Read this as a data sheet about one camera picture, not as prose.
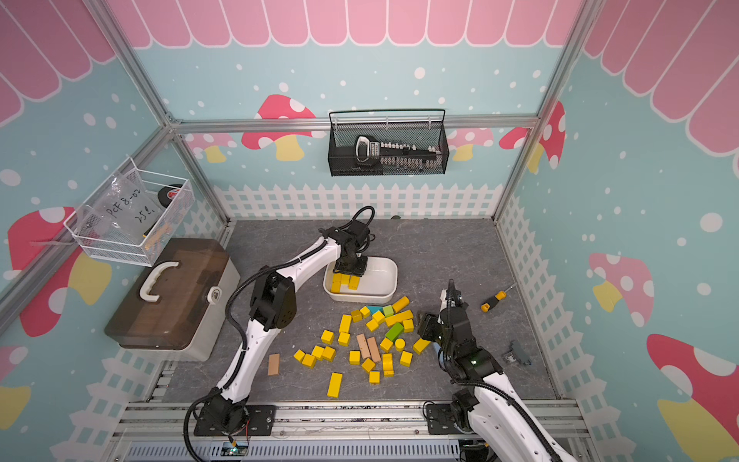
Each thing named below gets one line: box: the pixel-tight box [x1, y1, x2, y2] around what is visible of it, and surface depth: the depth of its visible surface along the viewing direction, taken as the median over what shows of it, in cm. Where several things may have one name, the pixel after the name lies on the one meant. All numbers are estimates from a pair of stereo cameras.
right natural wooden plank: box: [366, 336, 383, 363], surface depth 87 cm
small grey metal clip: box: [504, 340, 532, 366], surface depth 86 cm
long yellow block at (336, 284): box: [331, 272, 342, 294], surface depth 102 cm
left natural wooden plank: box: [356, 333, 372, 360], surface depth 87 cm
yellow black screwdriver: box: [480, 282, 517, 313], surface depth 97 cm
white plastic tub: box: [323, 256, 400, 304], surface depth 101 cm
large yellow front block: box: [327, 372, 344, 399], surface depth 81 cm
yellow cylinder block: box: [392, 295, 411, 314], surface depth 96 cm
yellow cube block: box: [320, 329, 335, 346], surface depth 89 cm
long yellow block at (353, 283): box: [348, 275, 361, 291], surface depth 101 cm
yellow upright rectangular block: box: [338, 313, 353, 334], surface depth 93 cm
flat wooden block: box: [267, 353, 281, 377], surface depth 84 cm
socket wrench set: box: [354, 135, 443, 172], surface depth 91 cm
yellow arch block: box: [382, 353, 395, 378], surface depth 85 cm
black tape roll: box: [157, 183, 183, 208], surface depth 82 cm
